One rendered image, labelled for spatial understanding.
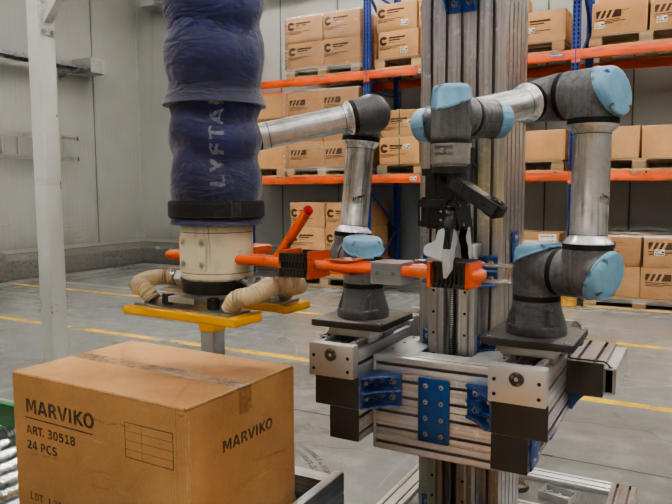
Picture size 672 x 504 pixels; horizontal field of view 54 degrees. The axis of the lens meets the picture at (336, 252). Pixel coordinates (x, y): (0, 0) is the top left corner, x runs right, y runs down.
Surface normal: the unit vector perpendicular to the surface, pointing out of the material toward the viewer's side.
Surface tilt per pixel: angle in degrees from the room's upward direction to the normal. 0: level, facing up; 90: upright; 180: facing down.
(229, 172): 75
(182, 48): 85
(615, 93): 83
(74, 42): 90
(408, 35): 88
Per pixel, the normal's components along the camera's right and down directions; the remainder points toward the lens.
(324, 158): -0.51, 0.04
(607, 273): 0.61, 0.20
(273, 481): 0.86, 0.04
